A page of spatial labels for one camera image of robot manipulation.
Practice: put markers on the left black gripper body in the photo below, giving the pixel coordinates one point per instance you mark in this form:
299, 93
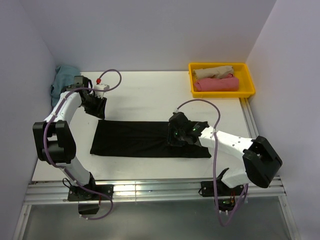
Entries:
94, 105

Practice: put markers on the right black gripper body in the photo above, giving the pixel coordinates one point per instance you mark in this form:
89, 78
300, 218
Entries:
175, 137

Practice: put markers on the black t-shirt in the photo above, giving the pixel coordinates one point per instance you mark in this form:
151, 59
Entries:
140, 139

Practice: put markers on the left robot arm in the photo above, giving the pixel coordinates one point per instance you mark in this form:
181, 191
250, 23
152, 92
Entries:
53, 138

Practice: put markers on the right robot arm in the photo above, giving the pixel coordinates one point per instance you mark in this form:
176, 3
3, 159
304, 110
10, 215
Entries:
260, 160

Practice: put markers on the blue crumpled t-shirt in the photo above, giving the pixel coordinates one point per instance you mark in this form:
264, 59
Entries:
64, 76

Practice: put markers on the pink rolled t-shirt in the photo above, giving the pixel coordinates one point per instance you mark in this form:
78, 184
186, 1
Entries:
217, 85

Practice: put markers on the beige rolled t-shirt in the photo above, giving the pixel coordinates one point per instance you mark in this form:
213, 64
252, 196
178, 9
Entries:
219, 72

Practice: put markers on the yellow plastic bin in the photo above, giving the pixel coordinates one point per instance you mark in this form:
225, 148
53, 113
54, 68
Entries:
241, 71

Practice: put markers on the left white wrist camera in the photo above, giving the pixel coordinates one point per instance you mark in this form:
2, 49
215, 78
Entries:
100, 88

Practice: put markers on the aluminium mounting rail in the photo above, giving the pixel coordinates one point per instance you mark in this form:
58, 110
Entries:
124, 191

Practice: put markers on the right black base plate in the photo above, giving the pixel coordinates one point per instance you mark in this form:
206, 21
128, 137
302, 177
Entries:
207, 189

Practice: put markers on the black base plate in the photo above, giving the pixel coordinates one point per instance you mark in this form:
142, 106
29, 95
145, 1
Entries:
100, 192
207, 189

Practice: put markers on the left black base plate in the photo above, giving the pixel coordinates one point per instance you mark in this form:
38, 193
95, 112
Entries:
100, 192

